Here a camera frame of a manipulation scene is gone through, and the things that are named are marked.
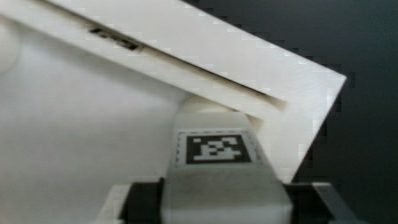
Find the white square tabletop part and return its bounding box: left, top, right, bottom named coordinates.
left=0, top=0, right=283, bottom=224

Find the white leg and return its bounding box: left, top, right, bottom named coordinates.
left=160, top=97, right=294, bottom=224

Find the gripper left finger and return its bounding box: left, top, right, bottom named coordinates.
left=96, top=178, right=166, bottom=224

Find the white U-shaped fence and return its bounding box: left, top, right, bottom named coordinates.
left=48, top=0, right=345, bottom=181

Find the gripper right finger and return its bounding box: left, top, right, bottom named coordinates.
left=285, top=182, right=370, bottom=224

